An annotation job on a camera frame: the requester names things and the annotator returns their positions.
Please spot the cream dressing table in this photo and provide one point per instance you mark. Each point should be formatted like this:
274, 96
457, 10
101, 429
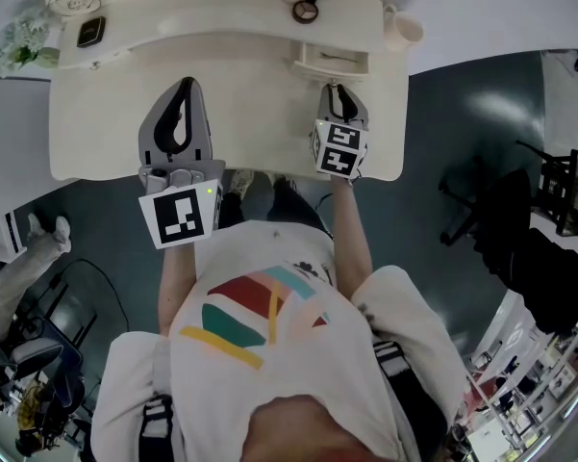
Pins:
250, 113

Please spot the black metal frame chair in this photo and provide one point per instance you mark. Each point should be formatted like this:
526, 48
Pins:
60, 332

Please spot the small cream drawer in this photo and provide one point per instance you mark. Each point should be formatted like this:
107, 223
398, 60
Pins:
346, 68

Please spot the person's white printed shirt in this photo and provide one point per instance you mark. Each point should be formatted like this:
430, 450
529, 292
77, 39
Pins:
317, 354

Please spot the small black box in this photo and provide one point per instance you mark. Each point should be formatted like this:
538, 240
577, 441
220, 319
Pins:
91, 32

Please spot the person's dark trousers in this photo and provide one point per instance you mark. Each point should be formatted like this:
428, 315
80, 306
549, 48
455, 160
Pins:
288, 205

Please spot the black table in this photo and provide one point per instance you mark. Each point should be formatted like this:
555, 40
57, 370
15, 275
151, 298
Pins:
558, 181

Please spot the person's right forearm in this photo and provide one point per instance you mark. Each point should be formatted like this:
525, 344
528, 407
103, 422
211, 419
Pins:
351, 234

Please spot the person's face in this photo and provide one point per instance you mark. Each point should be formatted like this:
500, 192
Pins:
298, 431

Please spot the person's grey shoe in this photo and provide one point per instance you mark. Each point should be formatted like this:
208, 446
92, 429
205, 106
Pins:
243, 183

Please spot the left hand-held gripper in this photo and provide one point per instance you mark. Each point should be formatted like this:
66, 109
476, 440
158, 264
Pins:
180, 214

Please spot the white mug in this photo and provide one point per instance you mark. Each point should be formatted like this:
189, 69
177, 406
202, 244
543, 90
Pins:
406, 29

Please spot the thin dark hairpin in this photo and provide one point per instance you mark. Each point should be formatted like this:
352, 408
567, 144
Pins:
339, 57

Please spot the person's left forearm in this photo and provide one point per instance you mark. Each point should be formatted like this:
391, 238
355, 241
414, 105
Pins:
173, 287

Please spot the white flower bouquet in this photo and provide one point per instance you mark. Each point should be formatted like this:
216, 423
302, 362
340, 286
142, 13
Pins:
21, 41

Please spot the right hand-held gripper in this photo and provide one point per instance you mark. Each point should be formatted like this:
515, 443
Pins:
339, 157

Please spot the round makeup compact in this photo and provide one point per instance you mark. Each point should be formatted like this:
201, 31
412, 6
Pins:
305, 11

